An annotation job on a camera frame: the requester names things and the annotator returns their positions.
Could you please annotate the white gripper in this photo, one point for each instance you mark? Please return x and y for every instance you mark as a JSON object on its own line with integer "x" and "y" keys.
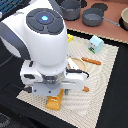
{"x": 39, "y": 84}

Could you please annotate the light blue milk carton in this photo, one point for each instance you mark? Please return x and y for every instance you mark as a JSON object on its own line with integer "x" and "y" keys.
{"x": 95, "y": 44}

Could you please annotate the yellow butter box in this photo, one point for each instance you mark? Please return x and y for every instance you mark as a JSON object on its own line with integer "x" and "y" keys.
{"x": 70, "y": 37}

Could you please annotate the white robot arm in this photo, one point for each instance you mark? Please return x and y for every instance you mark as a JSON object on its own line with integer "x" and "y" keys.
{"x": 38, "y": 35}

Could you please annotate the round wooden plate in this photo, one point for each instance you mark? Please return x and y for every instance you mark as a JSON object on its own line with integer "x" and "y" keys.
{"x": 76, "y": 63}

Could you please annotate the beige woven placemat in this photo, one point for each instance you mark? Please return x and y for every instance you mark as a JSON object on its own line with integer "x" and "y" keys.
{"x": 79, "y": 109}

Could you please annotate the tall grey pot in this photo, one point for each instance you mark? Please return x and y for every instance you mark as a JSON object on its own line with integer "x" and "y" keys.
{"x": 71, "y": 9}

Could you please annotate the beige bowl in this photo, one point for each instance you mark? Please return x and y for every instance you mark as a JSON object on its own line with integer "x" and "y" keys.
{"x": 124, "y": 15}

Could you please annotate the fork with wooden handle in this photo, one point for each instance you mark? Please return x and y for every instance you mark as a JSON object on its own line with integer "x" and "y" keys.
{"x": 86, "y": 89}

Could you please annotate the knife with wooden handle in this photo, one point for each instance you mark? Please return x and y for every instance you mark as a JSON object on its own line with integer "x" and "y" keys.
{"x": 91, "y": 61}

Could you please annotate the grey saucepan with handle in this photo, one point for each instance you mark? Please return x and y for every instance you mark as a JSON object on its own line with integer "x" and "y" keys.
{"x": 94, "y": 17}

